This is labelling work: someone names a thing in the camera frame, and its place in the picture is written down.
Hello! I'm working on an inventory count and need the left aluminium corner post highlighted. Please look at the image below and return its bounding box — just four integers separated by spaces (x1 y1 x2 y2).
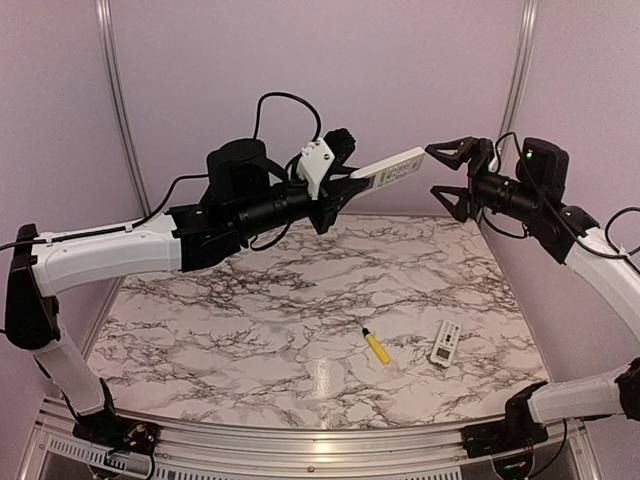
95 0 151 214

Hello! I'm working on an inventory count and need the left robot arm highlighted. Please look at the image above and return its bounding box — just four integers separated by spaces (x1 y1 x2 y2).
4 130 372 445

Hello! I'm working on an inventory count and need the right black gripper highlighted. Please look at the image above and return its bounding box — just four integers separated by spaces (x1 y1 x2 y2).
425 136 543 224

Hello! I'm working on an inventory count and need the yellow handled screwdriver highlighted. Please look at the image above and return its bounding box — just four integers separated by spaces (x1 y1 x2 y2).
361 327 391 365

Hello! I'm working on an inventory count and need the large white remote control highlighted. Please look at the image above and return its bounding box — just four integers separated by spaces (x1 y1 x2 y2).
349 147 426 196

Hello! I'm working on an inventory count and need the right aluminium corner post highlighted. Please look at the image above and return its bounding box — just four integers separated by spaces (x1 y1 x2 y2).
498 0 540 136

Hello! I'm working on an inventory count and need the small white remote control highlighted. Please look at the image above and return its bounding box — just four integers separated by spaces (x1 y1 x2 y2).
430 320 461 368

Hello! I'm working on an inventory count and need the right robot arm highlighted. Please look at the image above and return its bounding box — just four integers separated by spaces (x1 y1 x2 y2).
426 137 639 448

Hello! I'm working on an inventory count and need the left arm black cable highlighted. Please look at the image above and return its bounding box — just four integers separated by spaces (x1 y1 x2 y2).
0 91 324 251

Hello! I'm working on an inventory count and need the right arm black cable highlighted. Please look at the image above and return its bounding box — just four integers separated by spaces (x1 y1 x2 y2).
479 131 640 261

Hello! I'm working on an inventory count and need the aluminium front rail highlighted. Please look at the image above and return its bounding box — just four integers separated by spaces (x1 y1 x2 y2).
29 397 596 480

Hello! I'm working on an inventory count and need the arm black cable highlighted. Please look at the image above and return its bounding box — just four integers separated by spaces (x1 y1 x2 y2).
479 131 640 261
0 91 324 251

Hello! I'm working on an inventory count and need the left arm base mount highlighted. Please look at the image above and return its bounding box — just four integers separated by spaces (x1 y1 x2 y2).
73 417 160 455

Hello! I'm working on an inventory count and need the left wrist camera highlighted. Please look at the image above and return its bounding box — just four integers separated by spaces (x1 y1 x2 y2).
295 128 356 200

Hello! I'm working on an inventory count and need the aluminium corner post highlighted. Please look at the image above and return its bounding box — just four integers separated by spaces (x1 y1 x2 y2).
498 0 540 136
95 0 151 214

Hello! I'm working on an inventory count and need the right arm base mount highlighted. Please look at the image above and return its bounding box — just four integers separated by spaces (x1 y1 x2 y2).
461 419 549 458

